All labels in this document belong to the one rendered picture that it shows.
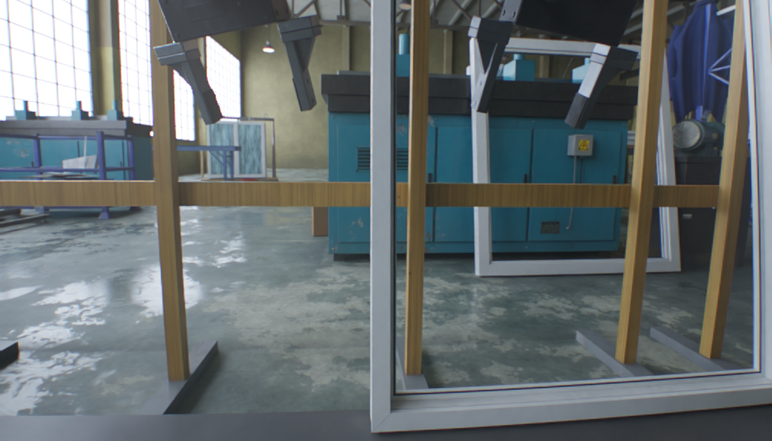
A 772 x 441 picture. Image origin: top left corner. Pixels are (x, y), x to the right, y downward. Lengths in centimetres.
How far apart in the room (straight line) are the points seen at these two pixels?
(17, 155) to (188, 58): 712
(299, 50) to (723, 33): 403
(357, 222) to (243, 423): 161
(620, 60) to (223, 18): 46
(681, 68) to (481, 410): 362
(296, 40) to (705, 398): 126
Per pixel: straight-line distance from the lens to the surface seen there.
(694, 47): 429
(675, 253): 296
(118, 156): 674
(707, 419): 133
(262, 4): 46
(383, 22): 97
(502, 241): 269
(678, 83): 419
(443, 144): 249
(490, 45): 47
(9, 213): 523
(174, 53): 53
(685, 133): 318
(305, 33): 46
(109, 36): 1237
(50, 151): 730
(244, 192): 114
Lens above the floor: 69
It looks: 6 degrees down
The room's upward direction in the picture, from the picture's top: 1 degrees clockwise
